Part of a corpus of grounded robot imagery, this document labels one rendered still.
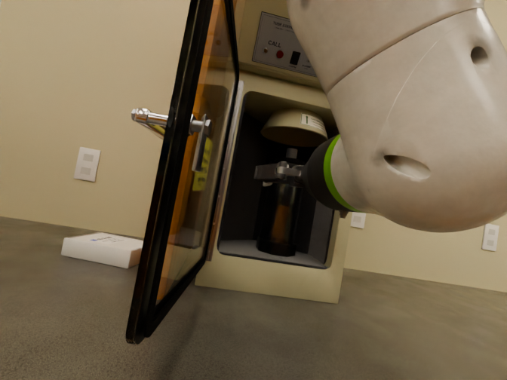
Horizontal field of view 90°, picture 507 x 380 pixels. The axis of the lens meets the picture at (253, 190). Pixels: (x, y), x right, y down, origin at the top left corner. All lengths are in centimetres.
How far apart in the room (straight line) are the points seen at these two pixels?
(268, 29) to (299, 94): 15
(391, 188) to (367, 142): 3
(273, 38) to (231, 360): 54
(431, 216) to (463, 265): 128
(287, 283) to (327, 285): 9
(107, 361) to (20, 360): 8
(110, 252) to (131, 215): 39
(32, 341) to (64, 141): 82
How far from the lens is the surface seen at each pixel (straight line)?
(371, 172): 18
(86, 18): 126
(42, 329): 43
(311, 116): 64
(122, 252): 64
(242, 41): 58
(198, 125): 27
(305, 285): 61
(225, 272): 57
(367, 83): 18
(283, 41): 58
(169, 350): 37
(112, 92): 111
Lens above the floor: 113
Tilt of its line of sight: 3 degrees up
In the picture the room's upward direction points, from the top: 10 degrees clockwise
